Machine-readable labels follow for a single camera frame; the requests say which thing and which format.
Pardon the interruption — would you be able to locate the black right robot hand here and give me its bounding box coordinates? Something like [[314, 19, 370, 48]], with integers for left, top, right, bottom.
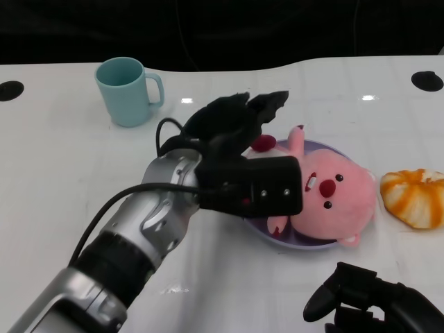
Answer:
[[302, 262, 444, 333]]

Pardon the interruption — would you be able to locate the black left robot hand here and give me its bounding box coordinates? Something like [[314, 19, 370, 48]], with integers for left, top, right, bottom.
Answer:
[[182, 90, 290, 164]]

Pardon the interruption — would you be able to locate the pink plush beaver doll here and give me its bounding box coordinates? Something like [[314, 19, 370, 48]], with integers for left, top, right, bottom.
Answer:
[[249, 123, 378, 248]]

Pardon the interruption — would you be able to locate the lavender plastic plate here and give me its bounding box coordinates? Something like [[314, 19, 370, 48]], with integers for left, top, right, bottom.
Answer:
[[242, 138, 376, 251]]

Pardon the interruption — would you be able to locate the teal plastic mug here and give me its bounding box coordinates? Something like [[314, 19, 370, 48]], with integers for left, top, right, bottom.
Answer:
[[94, 57, 165, 128]]

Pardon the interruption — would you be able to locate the orange striped bread toy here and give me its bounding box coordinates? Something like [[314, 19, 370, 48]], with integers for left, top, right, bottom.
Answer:
[[379, 169, 444, 230]]

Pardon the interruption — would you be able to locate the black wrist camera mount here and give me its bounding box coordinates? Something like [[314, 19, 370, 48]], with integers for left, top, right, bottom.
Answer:
[[194, 155, 303, 220]]

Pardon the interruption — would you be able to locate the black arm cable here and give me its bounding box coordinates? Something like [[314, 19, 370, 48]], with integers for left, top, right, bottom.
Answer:
[[69, 117, 250, 268]]

